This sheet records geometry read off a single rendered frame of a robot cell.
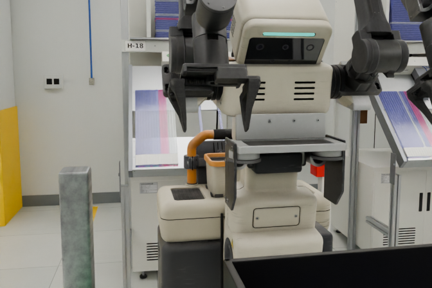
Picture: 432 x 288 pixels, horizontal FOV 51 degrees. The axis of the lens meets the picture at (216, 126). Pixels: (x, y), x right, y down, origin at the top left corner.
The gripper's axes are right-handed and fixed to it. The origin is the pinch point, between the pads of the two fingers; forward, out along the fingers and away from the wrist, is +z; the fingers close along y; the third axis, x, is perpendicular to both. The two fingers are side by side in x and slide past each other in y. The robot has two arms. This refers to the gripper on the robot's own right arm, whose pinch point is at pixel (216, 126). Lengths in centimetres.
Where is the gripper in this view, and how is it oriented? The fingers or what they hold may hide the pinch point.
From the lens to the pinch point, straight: 70.9
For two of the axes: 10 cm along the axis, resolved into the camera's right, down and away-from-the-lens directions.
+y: 9.8, -0.1, 1.8
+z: 0.7, 9.4, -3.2
